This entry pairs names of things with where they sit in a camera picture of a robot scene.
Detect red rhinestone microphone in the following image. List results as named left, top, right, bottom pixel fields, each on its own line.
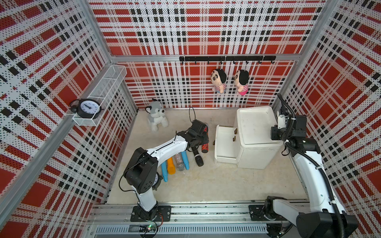
left=201, top=143, right=209, bottom=153

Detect blue microphone from drawer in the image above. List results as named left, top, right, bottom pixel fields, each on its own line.
left=181, top=151, right=190, bottom=170

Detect white bottom drawer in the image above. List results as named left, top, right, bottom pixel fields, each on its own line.
left=214, top=125, right=237, bottom=164

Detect silver rhinestone microphone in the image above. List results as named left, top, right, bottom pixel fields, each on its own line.
left=174, top=153, right=186, bottom=171

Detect orange microphone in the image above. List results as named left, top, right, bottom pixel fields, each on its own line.
left=166, top=157, right=176, bottom=175

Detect black alarm clock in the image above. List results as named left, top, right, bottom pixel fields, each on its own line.
left=152, top=173, right=163, bottom=190
left=69, top=99, right=102, bottom=119

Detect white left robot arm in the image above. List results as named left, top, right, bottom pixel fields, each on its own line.
left=122, top=120, right=209, bottom=221

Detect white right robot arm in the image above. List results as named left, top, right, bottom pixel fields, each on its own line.
left=264, top=113, right=358, bottom=238

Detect white plastic drawer cabinet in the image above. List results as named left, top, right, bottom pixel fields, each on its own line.
left=234, top=106, right=283, bottom=170

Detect grey white husky plush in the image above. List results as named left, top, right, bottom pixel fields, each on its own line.
left=145, top=99, right=169, bottom=132

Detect blue-shorts plush doll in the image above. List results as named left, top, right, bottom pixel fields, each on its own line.
left=210, top=69, right=227, bottom=94

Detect pink-dressed plush doll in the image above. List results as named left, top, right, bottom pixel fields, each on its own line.
left=234, top=69, right=249, bottom=96

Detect green circuit board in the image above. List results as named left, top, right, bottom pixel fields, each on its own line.
left=128, top=224, right=158, bottom=233

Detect black alarm clock in basket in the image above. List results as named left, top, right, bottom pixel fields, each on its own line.
left=69, top=99, right=102, bottom=119

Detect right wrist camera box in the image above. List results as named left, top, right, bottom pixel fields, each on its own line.
left=277, top=114, right=287, bottom=130

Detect black wall hook rail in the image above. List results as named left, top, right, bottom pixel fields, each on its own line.
left=179, top=56, right=276, bottom=63

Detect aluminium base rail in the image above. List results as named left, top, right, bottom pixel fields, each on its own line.
left=84, top=200, right=298, bottom=238

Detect white wire wall basket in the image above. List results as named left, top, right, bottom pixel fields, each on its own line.
left=72, top=65, right=127, bottom=127

